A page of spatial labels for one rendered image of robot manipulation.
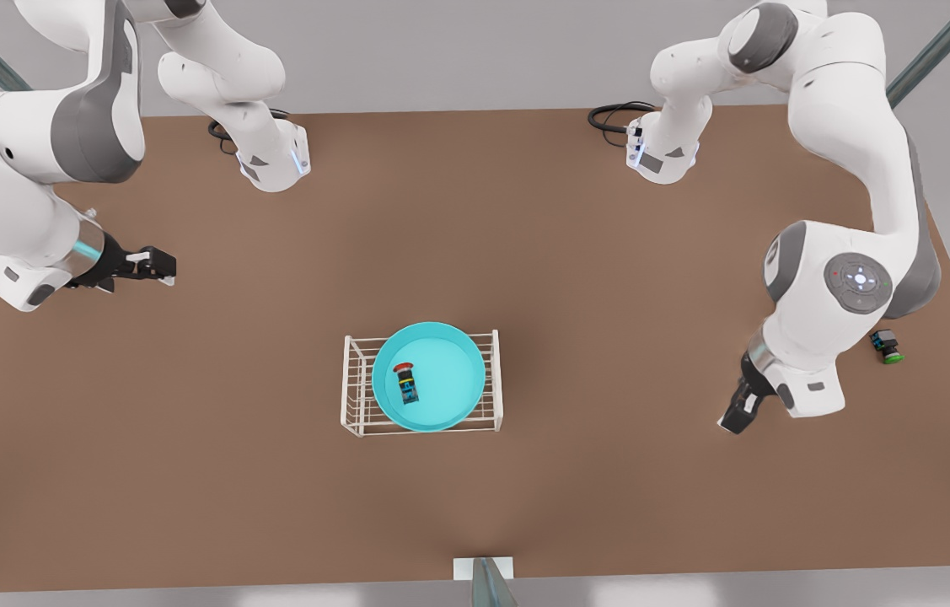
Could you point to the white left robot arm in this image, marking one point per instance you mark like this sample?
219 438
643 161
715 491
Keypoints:
845 110

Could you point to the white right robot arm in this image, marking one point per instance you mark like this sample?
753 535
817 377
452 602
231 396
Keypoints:
11 135

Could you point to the cyan round plate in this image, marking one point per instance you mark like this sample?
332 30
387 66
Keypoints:
441 371

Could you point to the green button switch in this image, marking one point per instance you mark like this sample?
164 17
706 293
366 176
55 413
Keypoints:
888 346

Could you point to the red button switch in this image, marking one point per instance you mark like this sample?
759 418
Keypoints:
407 384

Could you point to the silver frame post with foot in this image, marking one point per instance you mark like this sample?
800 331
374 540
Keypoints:
487 582

